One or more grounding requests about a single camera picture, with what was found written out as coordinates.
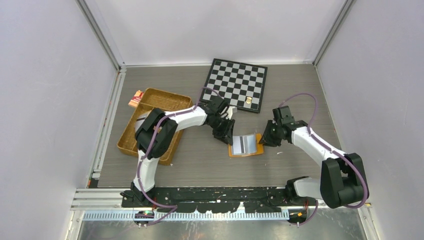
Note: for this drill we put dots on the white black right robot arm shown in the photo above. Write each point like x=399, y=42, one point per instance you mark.
x=342, y=181

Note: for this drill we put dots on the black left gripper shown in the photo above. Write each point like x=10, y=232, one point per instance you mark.
x=226, y=135

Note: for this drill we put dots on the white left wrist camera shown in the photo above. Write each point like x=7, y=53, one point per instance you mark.
x=230, y=111

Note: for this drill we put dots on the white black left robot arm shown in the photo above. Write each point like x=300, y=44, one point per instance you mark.
x=155, y=130

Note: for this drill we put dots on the orange leather card holder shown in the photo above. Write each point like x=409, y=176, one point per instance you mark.
x=260, y=147

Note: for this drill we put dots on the remaining white tray card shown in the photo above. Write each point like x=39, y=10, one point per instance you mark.
x=140, y=119

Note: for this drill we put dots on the woven rattan divided tray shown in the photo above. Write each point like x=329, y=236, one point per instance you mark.
x=152, y=100

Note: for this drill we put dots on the aluminium slotted rail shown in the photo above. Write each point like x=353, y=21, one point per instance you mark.
x=150, y=216

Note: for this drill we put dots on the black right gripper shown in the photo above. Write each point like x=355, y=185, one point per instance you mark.
x=266, y=139

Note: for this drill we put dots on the red playing card box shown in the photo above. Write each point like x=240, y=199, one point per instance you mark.
x=135, y=100

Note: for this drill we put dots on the black white chessboard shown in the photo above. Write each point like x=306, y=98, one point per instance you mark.
x=234, y=81

